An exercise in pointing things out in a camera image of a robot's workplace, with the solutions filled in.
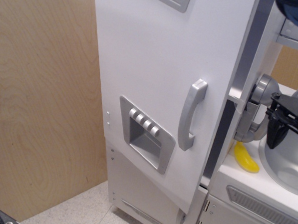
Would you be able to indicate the white toy fridge door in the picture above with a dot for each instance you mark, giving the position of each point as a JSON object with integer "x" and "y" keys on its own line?
{"x": 151, "y": 54}

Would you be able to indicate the grey toy telephone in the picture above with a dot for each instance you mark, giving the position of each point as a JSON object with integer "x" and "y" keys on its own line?
{"x": 248, "y": 130}

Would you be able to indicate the brass door hinge upper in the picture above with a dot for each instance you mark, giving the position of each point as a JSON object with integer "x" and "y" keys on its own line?
{"x": 206, "y": 205}

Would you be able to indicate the grey freezer door handle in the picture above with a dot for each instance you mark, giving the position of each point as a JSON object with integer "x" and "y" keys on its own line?
{"x": 180, "y": 217}

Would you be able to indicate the grey oven vent panel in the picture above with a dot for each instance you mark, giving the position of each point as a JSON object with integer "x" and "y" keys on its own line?
{"x": 258, "y": 207}

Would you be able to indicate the grey fridge door handle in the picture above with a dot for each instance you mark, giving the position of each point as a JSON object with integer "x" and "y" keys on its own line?
{"x": 195, "y": 96}

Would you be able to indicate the silver toy sink bowl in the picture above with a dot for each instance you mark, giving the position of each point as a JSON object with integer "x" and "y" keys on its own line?
{"x": 281, "y": 163}

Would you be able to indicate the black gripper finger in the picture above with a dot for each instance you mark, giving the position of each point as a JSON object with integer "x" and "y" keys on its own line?
{"x": 277, "y": 129}

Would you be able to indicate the white upper cabinet shelf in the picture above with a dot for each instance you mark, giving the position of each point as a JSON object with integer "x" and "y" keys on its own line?
{"x": 288, "y": 35}

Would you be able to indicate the grey ice dispenser panel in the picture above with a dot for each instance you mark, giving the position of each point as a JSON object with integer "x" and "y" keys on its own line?
{"x": 150, "y": 140}

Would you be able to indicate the yellow toy banana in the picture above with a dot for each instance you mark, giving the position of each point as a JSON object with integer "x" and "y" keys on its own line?
{"x": 244, "y": 160}

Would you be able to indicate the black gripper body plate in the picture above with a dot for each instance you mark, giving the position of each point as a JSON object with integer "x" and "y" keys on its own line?
{"x": 287, "y": 106}

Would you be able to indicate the white lower freezer door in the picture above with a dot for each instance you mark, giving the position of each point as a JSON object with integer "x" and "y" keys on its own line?
{"x": 133, "y": 193}

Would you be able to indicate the plywood board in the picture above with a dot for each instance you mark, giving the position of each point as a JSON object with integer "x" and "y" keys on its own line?
{"x": 52, "y": 145}

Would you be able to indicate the white fridge inner shelf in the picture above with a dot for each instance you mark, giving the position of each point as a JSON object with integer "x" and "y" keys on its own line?
{"x": 237, "y": 95}

